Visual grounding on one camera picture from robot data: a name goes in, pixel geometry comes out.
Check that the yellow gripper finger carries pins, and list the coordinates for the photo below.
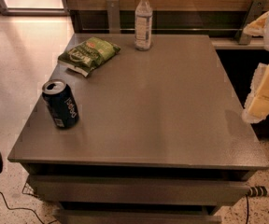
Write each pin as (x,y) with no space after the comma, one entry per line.
(256,28)
(256,107)

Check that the green jalapeno chip bag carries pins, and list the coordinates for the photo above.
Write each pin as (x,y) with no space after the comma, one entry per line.
(88,55)

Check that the clear plastic water bottle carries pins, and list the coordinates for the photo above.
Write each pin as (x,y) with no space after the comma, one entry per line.
(143,25)

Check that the grey drawer cabinet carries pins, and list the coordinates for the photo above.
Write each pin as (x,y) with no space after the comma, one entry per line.
(159,139)

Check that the blue pepsi soda can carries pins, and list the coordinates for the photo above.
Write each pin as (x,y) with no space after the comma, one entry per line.
(60,102)

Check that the right grey metal bracket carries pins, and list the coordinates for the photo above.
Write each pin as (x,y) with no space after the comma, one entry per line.
(254,12)

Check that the grey metal bracket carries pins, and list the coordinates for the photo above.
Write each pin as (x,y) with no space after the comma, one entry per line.
(113,16)
(254,12)

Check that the striped white cable plug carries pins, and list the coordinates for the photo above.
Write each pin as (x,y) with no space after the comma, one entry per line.
(258,191)

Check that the left grey metal bracket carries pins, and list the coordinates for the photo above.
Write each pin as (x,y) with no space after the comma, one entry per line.
(113,16)

